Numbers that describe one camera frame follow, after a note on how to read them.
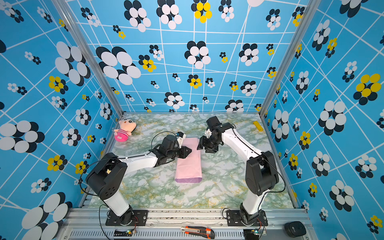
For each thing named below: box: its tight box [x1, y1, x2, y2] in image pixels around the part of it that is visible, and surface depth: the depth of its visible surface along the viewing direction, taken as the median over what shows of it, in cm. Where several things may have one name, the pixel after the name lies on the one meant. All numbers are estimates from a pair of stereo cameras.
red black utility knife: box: [180, 226, 216, 239], surface depth 71 cm
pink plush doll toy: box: [114, 119, 137, 143], surface depth 104 cm
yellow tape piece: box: [253, 121, 264, 132], surface depth 114 cm
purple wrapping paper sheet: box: [175, 138, 202, 183], surface depth 86 cm
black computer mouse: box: [284, 221, 307, 238], surface depth 70 cm
